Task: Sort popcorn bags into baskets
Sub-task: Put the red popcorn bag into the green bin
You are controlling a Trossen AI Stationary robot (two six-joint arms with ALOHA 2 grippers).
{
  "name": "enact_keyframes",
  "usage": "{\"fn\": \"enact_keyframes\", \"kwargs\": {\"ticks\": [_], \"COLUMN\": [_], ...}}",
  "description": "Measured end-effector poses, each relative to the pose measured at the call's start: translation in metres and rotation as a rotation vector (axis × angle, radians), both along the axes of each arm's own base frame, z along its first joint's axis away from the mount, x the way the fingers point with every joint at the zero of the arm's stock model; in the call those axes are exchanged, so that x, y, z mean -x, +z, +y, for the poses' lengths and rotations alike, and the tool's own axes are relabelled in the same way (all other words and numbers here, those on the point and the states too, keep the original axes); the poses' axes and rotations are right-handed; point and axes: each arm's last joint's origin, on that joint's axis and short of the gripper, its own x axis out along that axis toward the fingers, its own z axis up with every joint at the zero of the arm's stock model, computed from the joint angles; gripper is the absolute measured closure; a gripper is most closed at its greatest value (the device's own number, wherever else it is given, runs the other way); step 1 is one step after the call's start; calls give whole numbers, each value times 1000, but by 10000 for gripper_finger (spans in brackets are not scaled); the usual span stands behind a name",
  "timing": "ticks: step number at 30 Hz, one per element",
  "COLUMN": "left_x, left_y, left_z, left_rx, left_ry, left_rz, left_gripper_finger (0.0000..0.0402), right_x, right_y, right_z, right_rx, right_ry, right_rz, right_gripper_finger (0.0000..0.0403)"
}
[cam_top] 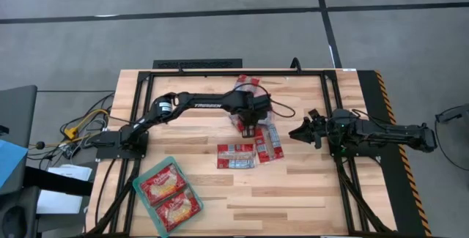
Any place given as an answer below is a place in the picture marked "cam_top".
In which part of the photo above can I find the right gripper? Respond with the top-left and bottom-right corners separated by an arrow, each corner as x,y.
288,108 -> 340,150

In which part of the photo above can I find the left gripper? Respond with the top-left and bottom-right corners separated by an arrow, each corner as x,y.
236,94 -> 274,139

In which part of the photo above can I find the popcorn bag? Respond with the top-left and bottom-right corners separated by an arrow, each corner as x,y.
139,163 -> 188,207
235,74 -> 262,94
216,143 -> 256,170
155,187 -> 204,233
252,123 -> 285,165
227,110 -> 276,135

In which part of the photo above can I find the black floor vent grille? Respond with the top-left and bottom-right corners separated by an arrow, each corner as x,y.
152,58 -> 243,70

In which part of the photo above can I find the black mat with hazard stripe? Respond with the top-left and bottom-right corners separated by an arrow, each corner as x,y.
357,70 -> 434,238

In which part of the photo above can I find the teal plastic basket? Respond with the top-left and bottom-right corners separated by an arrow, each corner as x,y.
131,156 -> 205,238

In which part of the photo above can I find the black bar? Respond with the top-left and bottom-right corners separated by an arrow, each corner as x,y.
22,166 -> 95,197

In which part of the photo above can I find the white paper sheet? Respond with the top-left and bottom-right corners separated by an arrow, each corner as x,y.
36,164 -> 93,215

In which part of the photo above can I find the dark grey chair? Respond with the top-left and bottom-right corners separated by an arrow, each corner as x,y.
0,85 -> 39,149

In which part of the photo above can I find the blue folder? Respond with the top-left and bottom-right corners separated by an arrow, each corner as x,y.
0,138 -> 29,190

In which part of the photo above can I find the dark grey padded seat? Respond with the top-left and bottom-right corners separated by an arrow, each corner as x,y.
0,186 -> 41,238

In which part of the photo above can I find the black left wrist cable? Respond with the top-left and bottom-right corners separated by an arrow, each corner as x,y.
234,83 -> 296,119

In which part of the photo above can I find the black metal table frame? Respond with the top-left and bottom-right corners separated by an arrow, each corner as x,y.
86,70 -> 395,237

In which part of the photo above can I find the black cable bundle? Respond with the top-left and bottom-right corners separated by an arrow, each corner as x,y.
36,93 -> 115,162

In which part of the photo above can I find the black cable under table frame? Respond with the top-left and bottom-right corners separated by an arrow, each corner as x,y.
94,157 -> 115,228

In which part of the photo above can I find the yellow cable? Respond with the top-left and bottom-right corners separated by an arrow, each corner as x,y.
64,108 -> 111,140

